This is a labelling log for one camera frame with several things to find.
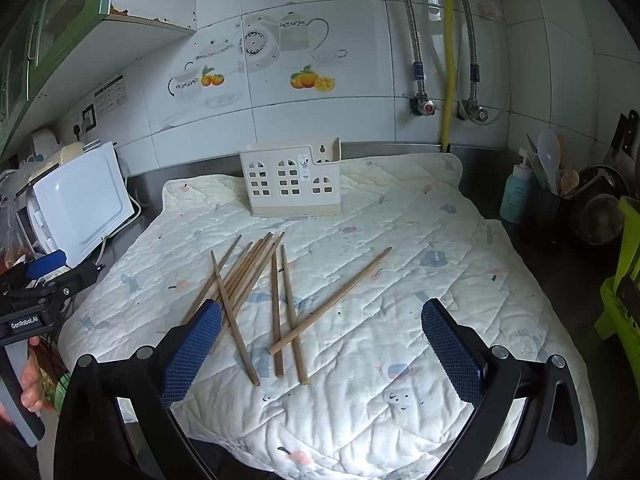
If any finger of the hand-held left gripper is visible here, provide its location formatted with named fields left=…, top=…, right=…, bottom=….
left=25, top=250, right=106, bottom=306

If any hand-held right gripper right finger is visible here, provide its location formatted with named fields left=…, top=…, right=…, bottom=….
left=421, top=299, right=588, bottom=480

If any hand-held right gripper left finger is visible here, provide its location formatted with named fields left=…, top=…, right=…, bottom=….
left=52, top=300, right=223, bottom=480

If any pile of wooden chopsticks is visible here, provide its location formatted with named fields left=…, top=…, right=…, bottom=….
left=181, top=231, right=393, bottom=387

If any white windowed utensil holder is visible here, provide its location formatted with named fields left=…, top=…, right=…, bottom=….
left=239, top=137, right=342, bottom=218

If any person's left hand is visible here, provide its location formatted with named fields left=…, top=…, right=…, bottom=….
left=20, top=334, right=47, bottom=412

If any white printed quilted mat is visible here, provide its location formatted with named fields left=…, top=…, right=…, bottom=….
left=57, top=152, right=601, bottom=480

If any clear plastic bag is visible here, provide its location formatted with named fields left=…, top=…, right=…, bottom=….
left=0, top=167, right=39, bottom=266

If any beige rice cooker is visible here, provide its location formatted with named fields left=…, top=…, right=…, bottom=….
left=29, top=129, right=87, bottom=167

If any teal soap dispenser bottle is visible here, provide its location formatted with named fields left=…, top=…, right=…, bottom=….
left=499, top=148, right=535, bottom=225

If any black utensil container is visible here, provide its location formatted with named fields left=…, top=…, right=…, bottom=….
left=529, top=174, right=567, bottom=227

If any green plastic rack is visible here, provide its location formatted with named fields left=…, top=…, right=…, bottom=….
left=596, top=194, right=640, bottom=357

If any wooden spoon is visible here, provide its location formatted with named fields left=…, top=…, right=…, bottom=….
left=559, top=169, right=581, bottom=197

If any white rice paddle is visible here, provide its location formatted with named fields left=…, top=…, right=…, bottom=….
left=537, top=128, right=562, bottom=194

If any metal water valve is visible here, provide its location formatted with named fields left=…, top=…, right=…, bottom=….
left=456, top=99, right=489, bottom=124

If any red knob water valve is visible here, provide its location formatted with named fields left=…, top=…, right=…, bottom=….
left=404, top=91, right=437, bottom=118

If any kitchen cleaver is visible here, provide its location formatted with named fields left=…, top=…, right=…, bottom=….
left=606, top=109, right=640, bottom=172

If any yellow gas pipe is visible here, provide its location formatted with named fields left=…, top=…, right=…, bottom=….
left=439, top=0, right=459, bottom=154

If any white wall label sticker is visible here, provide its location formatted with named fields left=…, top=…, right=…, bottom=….
left=94, top=74, right=129, bottom=119

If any green wall cabinet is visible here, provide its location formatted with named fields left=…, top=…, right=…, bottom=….
left=0, top=0, right=197, bottom=161

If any braided metal hose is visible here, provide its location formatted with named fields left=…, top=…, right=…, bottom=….
left=391, top=0, right=427, bottom=101
left=459, top=0, right=482, bottom=107

